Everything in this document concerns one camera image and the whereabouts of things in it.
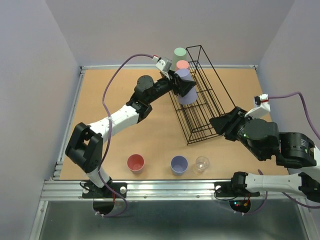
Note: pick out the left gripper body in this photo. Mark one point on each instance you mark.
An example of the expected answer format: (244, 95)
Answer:
(162, 86)

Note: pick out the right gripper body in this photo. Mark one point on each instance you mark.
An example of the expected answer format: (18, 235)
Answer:
(236, 130)

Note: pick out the large lavender plastic cup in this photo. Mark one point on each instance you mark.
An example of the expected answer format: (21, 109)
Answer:
(191, 96)

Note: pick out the salmon pink plastic cup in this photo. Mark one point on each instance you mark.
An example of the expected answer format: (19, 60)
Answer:
(182, 66)

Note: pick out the black wire dish rack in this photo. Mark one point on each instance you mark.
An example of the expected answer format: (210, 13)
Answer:
(213, 98)

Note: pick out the mint green plastic cup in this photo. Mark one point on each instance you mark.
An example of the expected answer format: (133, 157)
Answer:
(179, 53)

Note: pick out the clear plastic cup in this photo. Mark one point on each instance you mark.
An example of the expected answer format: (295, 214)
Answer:
(202, 163)

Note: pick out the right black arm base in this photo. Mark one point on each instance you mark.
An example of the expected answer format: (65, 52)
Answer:
(225, 189)

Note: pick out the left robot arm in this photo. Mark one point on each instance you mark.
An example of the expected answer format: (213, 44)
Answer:
(85, 146)

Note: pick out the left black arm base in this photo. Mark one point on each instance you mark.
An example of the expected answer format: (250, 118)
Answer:
(91, 191)

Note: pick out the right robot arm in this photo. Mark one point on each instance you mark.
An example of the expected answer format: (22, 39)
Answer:
(291, 150)

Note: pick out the small lavender plastic cup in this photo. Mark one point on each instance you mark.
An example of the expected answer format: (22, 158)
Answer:
(179, 165)

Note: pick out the red plastic cup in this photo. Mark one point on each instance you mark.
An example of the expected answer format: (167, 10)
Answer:
(136, 163)

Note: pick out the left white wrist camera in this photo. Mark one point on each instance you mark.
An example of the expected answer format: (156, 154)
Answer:
(164, 65)

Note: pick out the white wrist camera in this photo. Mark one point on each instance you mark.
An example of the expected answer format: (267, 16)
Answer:
(164, 65)
(261, 107)

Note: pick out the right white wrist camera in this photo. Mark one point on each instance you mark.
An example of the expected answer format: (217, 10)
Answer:
(261, 107)

